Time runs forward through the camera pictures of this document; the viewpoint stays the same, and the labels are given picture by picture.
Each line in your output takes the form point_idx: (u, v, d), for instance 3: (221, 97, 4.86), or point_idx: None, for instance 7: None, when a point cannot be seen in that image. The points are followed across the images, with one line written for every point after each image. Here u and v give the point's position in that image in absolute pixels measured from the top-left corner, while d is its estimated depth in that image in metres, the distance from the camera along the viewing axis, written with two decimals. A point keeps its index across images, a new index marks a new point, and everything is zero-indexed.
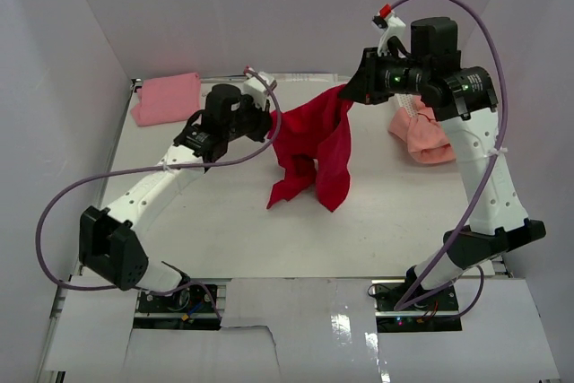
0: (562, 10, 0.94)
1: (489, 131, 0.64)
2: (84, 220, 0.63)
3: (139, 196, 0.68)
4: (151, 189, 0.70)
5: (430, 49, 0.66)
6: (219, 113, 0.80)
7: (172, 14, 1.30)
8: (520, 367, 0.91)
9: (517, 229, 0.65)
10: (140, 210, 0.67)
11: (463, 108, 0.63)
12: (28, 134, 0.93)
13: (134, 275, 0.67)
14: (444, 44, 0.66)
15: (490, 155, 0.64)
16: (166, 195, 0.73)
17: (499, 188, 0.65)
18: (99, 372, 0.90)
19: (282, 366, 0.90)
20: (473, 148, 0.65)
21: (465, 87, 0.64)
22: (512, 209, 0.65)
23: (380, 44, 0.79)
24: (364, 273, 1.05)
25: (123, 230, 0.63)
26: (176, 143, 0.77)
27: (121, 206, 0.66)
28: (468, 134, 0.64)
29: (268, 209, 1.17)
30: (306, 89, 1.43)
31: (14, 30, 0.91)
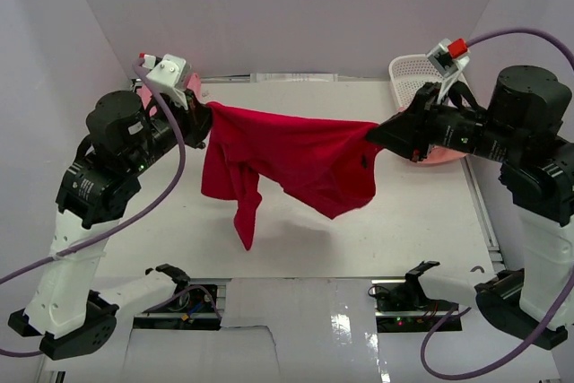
0: (562, 9, 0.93)
1: None
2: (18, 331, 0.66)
3: (47, 300, 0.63)
4: (54, 290, 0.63)
5: (529, 124, 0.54)
6: (114, 152, 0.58)
7: (171, 14, 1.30)
8: (521, 367, 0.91)
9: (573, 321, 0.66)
10: (56, 314, 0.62)
11: (565, 208, 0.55)
12: (29, 134, 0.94)
13: (100, 336, 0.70)
14: (544, 119, 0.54)
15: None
16: (85, 269, 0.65)
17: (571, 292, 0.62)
18: (100, 372, 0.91)
19: (281, 367, 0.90)
20: (560, 253, 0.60)
21: (572, 185, 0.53)
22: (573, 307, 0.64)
23: (441, 90, 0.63)
24: (362, 273, 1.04)
25: (47, 343, 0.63)
26: (63, 204, 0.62)
27: (38, 314, 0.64)
28: (565, 241, 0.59)
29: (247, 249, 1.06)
30: (306, 89, 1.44)
31: (16, 30, 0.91)
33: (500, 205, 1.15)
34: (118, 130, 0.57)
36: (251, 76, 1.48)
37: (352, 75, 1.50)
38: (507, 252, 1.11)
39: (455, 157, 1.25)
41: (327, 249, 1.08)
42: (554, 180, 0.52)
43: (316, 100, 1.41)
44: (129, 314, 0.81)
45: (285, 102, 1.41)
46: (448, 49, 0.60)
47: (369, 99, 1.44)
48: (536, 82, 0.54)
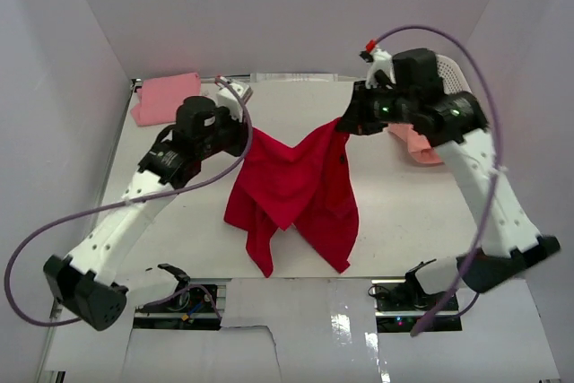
0: (562, 10, 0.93)
1: (485, 152, 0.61)
2: (47, 273, 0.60)
3: (101, 240, 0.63)
4: (114, 231, 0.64)
5: (414, 79, 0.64)
6: (192, 128, 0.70)
7: (171, 14, 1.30)
8: (521, 368, 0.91)
9: (532, 248, 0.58)
10: (106, 256, 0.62)
11: (455, 133, 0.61)
12: (29, 134, 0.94)
13: (112, 313, 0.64)
14: (426, 71, 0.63)
15: (493, 172, 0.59)
16: (136, 230, 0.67)
17: (505, 208, 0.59)
18: (100, 373, 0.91)
19: (281, 367, 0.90)
20: (472, 170, 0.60)
21: (449, 109, 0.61)
22: (525, 231, 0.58)
23: (369, 77, 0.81)
24: (362, 274, 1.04)
25: (84, 283, 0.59)
26: (141, 167, 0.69)
27: (83, 254, 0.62)
28: (467, 158, 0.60)
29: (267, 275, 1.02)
30: (306, 89, 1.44)
31: (15, 30, 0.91)
33: None
34: (200, 117, 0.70)
36: (251, 76, 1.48)
37: (352, 75, 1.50)
38: None
39: None
41: None
42: (440, 117, 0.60)
43: (316, 100, 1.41)
44: (133, 302, 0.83)
45: (285, 103, 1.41)
46: (365, 48, 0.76)
47: None
48: (413, 48, 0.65)
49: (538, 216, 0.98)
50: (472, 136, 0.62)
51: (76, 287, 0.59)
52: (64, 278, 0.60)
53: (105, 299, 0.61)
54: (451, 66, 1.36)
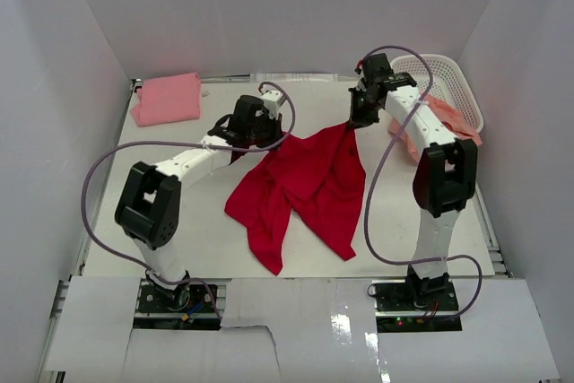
0: (561, 10, 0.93)
1: (412, 93, 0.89)
2: (134, 172, 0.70)
3: (182, 161, 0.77)
4: (193, 159, 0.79)
5: (369, 67, 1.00)
6: (247, 114, 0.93)
7: (171, 14, 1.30)
8: (520, 367, 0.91)
9: (449, 143, 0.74)
10: (184, 172, 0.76)
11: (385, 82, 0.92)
12: (29, 134, 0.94)
13: (165, 232, 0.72)
14: (377, 64, 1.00)
15: (413, 104, 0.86)
16: (198, 172, 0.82)
17: (426, 121, 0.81)
18: (100, 372, 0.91)
19: (282, 367, 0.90)
20: (403, 105, 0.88)
21: (391, 80, 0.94)
22: (443, 134, 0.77)
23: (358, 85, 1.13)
24: (363, 273, 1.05)
25: (169, 182, 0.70)
26: (210, 133, 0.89)
27: (168, 166, 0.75)
28: (398, 100, 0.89)
29: (276, 274, 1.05)
30: (306, 89, 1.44)
31: (15, 30, 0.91)
33: (501, 205, 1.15)
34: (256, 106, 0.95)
36: (251, 76, 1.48)
37: (352, 74, 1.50)
38: (506, 252, 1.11)
39: None
41: (328, 250, 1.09)
42: None
43: (316, 100, 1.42)
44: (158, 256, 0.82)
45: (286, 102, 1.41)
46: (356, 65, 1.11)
47: None
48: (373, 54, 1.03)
49: (538, 216, 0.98)
50: (405, 90, 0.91)
51: (161, 184, 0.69)
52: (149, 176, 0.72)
53: (172, 210, 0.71)
54: (451, 66, 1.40)
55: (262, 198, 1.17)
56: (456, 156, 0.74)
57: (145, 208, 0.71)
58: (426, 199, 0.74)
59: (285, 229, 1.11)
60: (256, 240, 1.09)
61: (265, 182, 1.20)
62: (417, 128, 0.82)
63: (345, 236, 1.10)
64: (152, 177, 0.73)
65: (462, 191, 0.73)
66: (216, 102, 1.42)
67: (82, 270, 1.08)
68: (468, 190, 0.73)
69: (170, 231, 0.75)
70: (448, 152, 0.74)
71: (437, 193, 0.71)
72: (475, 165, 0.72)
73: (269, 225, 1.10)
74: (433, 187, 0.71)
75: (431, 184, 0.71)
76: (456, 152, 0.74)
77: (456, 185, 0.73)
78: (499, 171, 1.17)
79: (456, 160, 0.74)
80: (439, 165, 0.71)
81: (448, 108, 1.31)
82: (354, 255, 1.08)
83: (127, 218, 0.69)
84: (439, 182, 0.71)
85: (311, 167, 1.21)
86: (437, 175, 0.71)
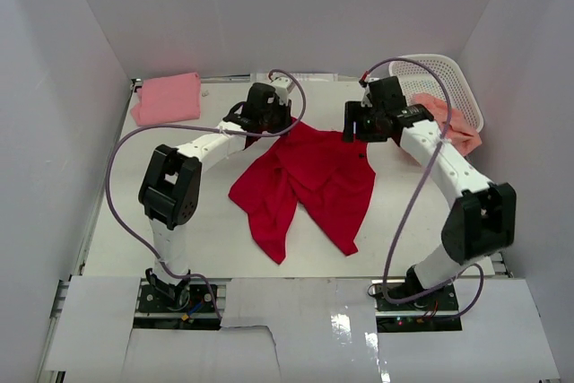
0: (561, 11, 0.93)
1: (431, 131, 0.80)
2: (157, 153, 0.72)
3: (201, 144, 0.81)
4: (211, 142, 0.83)
5: (381, 93, 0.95)
6: (259, 101, 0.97)
7: (171, 15, 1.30)
8: (521, 368, 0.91)
9: (483, 190, 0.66)
10: (203, 154, 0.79)
11: (404, 120, 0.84)
12: (29, 134, 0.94)
13: (186, 211, 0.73)
14: (387, 91, 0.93)
15: (436, 143, 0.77)
16: (215, 155, 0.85)
17: (453, 163, 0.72)
18: (100, 372, 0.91)
19: (282, 366, 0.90)
20: (422, 144, 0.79)
21: (404, 114, 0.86)
22: (474, 179, 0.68)
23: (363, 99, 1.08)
24: (362, 273, 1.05)
25: (190, 162, 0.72)
26: (225, 120, 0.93)
27: (187, 148, 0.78)
28: (417, 137, 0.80)
29: (278, 264, 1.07)
30: (306, 89, 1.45)
31: (15, 31, 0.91)
33: None
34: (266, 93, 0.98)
36: (251, 76, 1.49)
37: (351, 74, 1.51)
38: (506, 252, 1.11)
39: None
41: (328, 251, 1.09)
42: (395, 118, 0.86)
43: (316, 100, 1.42)
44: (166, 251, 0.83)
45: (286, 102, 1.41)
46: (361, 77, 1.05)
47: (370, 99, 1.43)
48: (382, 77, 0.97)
49: (538, 216, 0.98)
50: (424, 126, 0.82)
51: (183, 164, 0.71)
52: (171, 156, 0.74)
53: (194, 190, 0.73)
54: (451, 66, 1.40)
55: (268, 188, 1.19)
56: (490, 201, 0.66)
57: (168, 188, 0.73)
58: (459, 251, 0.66)
59: (291, 221, 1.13)
60: (259, 230, 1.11)
61: (273, 172, 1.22)
62: (443, 172, 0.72)
63: (350, 231, 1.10)
64: (173, 158, 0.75)
65: (499, 240, 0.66)
66: (216, 102, 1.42)
67: (82, 270, 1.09)
68: (506, 239, 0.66)
69: (192, 211, 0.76)
70: (482, 197, 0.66)
71: (473, 246, 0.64)
72: (515, 213, 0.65)
73: (273, 215, 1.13)
74: (470, 239, 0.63)
75: (467, 238, 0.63)
76: (490, 196, 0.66)
77: (493, 234, 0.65)
78: (498, 171, 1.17)
79: (491, 204, 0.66)
80: (476, 216, 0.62)
81: (448, 108, 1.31)
82: (356, 250, 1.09)
83: (151, 197, 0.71)
84: (475, 233, 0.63)
85: (319, 159, 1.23)
86: (473, 228, 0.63)
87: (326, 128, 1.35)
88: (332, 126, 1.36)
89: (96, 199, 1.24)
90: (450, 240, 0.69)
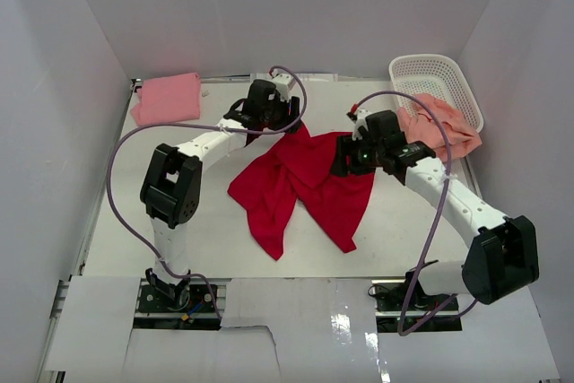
0: (562, 11, 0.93)
1: (436, 168, 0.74)
2: (158, 153, 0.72)
3: (202, 143, 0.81)
4: (212, 140, 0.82)
5: (382, 134, 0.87)
6: (261, 98, 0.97)
7: (171, 15, 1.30)
8: (521, 367, 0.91)
9: (500, 226, 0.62)
10: (204, 152, 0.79)
11: (407, 160, 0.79)
12: (29, 134, 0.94)
13: (187, 209, 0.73)
14: (389, 126, 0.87)
15: (442, 179, 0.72)
16: (216, 152, 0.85)
17: (465, 200, 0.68)
18: (100, 373, 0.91)
19: (282, 366, 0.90)
20: (429, 182, 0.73)
21: (404, 152, 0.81)
22: (489, 213, 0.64)
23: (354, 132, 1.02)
24: (362, 273, 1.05)
25: (190, 162, 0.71)
26: (226, 117, 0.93)
27: (188, 147, 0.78)
28: (422, 176, 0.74)
29: (277, 260, 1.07)
30: (306, 89, 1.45)
31: (15, 31, 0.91)
33: (501, 204, 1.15)
34: (267, 90, 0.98)
36: (251, 76, 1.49)
37: (352, 74, 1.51)
38: None
39: (456, 157, 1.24)
41: (327, 251, 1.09)
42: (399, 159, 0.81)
43: (316, 100, 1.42)
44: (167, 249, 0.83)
45: None
46: (350, 110, 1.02)
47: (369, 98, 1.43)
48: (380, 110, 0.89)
49: (538, 216, 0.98)
50: (429, 162, 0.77)
51: (184, 164, 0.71)
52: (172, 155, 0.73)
53: (195, 187, 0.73)
54: (451, 66, 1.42)
55: (267, 185, 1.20)
56: (508, 235, 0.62)
57: (169, 187, 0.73)
58: (482, 291, 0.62)
59: (289, 217, 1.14)
60: (257, 225, 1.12)
61: (273, 169, 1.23)
62: (455, 210, 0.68)
63: (349, 229, 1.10)
64: (174, 157, 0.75)
65: (523, 276, 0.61)
66: (216, 102, 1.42)
67: (82, 270, 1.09)
68: (531, 274, 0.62)
69: (193, 209, 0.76)
70: (499, 232, 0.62)
71: (497, 285, 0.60)
72: (535, 246, 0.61)
73: (273, 211, 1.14)
74: (492, 278, 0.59)
75: (491, 278, 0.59)
76: (508, 230, 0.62)
77: (516, 270, 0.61)
78: (498, 171, 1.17)
79: (509, 239, 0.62)
80: (498, 255, 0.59)
81: (448, 108, 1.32)
82: (354, 248, 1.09)
83: (152, 196, 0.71)
84: (499, 272, 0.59)
85: (319, 157, 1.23)
86: (495, 266, 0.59)
87: (326, 128, 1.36)
88: (332, 126, 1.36)
89: (96, 199, 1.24)
90: (472, 280, 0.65)
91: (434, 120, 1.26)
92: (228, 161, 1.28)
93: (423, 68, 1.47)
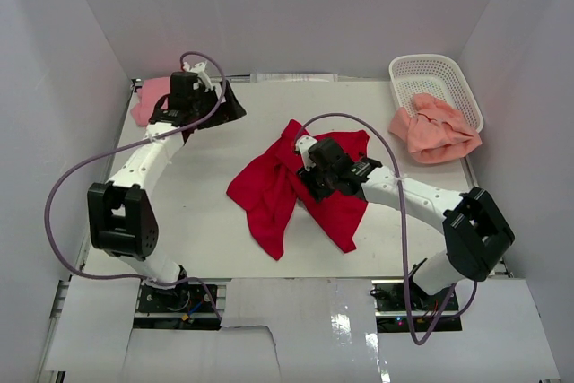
0: (562, 10, 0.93)
1: (387, 174, 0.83)
2: (94, 195, 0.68)
3: (136, 166, 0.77)
4: (145, 159, 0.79)
5: (328, 163, 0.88)
6: (185, 89, 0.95)
7: (171, 15, 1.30)
8: (520, 367, 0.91)
9: (461, 204, 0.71)
10: (143, 176, 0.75)
11: (356, 178, 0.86)
12: (29, 134, 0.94)
13: (150, 239, 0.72)
14: (332, 152, 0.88)
15: (395, 182, 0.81)
16: (157, 166, 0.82)
17: (421, 193, 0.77)
18: (100, 372, 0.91)
19: (282, 366, 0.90)
20: (386, 189, 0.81)
21: (355, 171, 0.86)
22: (446, 196, 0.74)
23: (305, 162, 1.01)
24: (362, 273, 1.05)
25: (132, 194, 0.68)
26: (152, 122, 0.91)
27: (125, 176, 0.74)
28: (378, 186, 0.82)
29: (277, 260, 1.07)
30: (305, 89, 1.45)
31: (15, 31, 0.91)
33: (500, 204, 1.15)
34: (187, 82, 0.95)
36: (251, 76, 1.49)
37: (351, 75, 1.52)
38: (507, 253, 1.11)
39: (455, 158, 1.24)
41: (326, 250, 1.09)
42: (352, 179, 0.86)
43: (315, 100, 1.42)
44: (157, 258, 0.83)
45: (285, 102, 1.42)
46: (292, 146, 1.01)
47: (369, 99, 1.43)
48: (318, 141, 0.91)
49: (538, 216, 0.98)
50: (378, 173, 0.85)
51: (126, 198, 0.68)
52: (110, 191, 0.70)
53: (148, 217, 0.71)
54: (451, 66, 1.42)
55: (267, 185, 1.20)
56: (471, 209, 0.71)
57: (120, 222, 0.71)
58: (476, 269, 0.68)
59: (289, 217, 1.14)
60: (257, 225, 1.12)
61: (272, 169, 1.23)
62: (416, 204, 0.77)
63: (349, 228, 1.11)
64: (112, 193, 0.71)
65: (503, 240, 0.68)
66: None
67: (82, 270, 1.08)
68: (508, 236, 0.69)
69: (155, 236, 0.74)
70: (464, 209, 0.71)
71: (483, 257, 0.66)
72: (499, 211, 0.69)
73: (273, 211, 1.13)
74: (478, 253, 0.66)
75: (473, 253, 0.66)
76: (469, 204, 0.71)
77: (495, 238, 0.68)
78: (498, 171, 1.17)
79: (474, 213, 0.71)
80: (471, 229, 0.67)
81: (448, 108, 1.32)
82: (354, 248, 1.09)
83: (106, 239, 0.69)
84: (479, 246, 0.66)
85: None
86: (474, 239, 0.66)
87: (326, 128, 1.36)
88: (331, 126, 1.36)
89: None
90: (461, 265, 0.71)
91: (434, 120, 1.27)
92: (228, 161, 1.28)
93: (423, 67, 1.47)
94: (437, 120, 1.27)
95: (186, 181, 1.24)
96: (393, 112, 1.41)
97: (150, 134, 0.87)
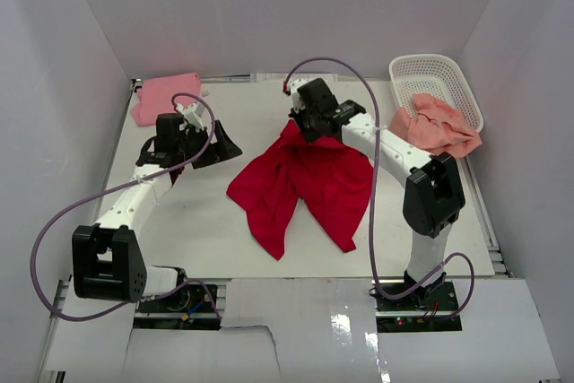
0: (561, 10, 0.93)
1: (369, 123, 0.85)
2: (80, 238, 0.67)
3: (125, 206, 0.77)
4: (134, 199, 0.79)
5: (313, 100, 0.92)
6: (171, 133, 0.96)
7: (171, 16, 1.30)
8: (519, 367, 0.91)
9: (427, 163, 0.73)
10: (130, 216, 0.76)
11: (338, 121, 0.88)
12: (29, 134, 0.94)
13: (137, 283, 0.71)
14: (317, 91, 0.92)
15: (374, 132, 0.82)
16: (145, 203, 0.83)
17: (395, 147, 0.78)
18: (100, 373, 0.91)
19: (281, 365, 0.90)
20: (362, 135, 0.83)
21: (338, 112, 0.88)
22: (417, 155, 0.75)
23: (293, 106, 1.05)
24: (362, 273, 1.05)
25: (121, 233, 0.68)
26: (139, 163, 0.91)
27: (112, 218, 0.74)
28: (356, 132, 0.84)
29: (277, 259, 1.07)
30: None
31: (14, 32, 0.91)
33: (500, 204, 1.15)
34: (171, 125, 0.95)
36: (251, 76, 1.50)
37: (351, 75, 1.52)
38: (507, 252, 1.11)
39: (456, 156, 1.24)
41: (326, 251, 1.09)
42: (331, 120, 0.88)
43: None
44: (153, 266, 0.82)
45: (285, 102, 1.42)
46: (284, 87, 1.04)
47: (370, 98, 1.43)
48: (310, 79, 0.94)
49: (538, 216, 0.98)
50: (359, 119, 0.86)
51: (114, 238, 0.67)
52: (100, 233, 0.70)
53: (136, 260, 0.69)
54: (450, 67, 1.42)
55: (267, 185, 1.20)
56: (434, 170, 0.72)
57: (108, 269, 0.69)
58: (424, 225, 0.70)
59: (290, 216, 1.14)
60: (257, 226, 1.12)
61: (272, 169, 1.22)
62: (389, 157, 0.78)
63: (349, 229, 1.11)
64: (99, 236, 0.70)
65: (453, 203, 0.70)
66: (215, 103, 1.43)
67: None
68: (459, 199, 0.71)
69: (142, 281, 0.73)
70: (428, 170, 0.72)
71: (434, 214, 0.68)
72: (456, 175, 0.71)
73: (273, 212, 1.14)
74: (430, 209, 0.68)
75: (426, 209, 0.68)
76: (434, 167, 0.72)
77: (447, 199, 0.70)
78: (497, 170, 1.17)
79: (436, 173, 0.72)
80: (430, 189, 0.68)
81: (448, 108, 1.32)
82: (354, 248, 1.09)
83: (91, 286, 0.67)
84: (433, 204, 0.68)
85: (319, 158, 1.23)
86: (430, 199, 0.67)
87: None
88: None
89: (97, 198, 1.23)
90: (413, 219, 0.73)
91: (434, 120, 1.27)
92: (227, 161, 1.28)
93: (424, 67, 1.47)
94: (437, 119, 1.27)
95: (186, 181, 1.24)
96: (392, 111, 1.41)
97: (138, 176, 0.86)
